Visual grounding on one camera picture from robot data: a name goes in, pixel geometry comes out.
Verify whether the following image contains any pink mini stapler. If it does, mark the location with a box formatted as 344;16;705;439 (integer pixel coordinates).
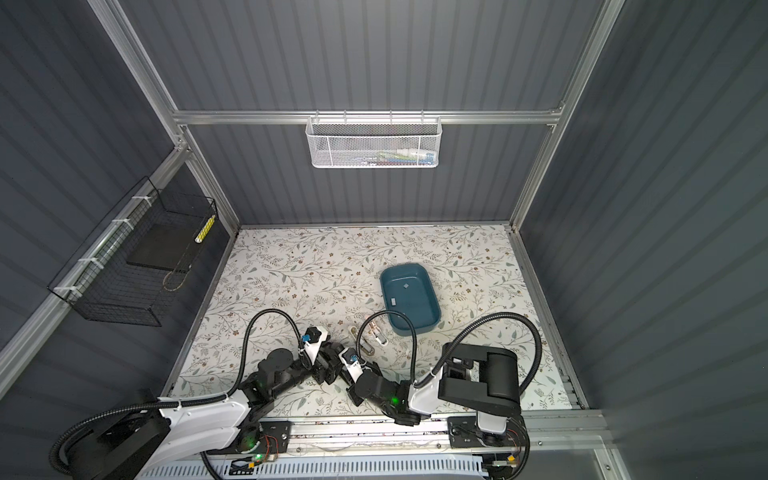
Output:
368;321;389;347

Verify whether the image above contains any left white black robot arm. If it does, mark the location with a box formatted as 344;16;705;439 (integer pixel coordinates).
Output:
48;327;344;479

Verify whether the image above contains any teal plastic tray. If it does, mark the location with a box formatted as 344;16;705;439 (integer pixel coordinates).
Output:
380;263;441;335

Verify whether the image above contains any yellow marker pen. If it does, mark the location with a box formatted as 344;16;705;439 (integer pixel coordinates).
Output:
194;214;216;244

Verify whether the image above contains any black flat pad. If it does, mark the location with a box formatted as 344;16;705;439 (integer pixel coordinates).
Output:
126;224;202;273

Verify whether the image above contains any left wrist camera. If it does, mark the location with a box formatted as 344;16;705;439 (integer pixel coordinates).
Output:
302;326;329;356

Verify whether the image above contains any white slotted cable duct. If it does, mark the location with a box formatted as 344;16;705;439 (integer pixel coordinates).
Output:
134;457;487;480

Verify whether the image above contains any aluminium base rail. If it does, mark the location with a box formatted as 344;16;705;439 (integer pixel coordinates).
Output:
280;410;614;458

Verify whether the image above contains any black wire basket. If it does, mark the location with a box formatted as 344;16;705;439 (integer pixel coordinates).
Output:
48;178;218;327

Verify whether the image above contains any white wire mesh basket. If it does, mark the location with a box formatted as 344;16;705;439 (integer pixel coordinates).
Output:
305;118;443;169

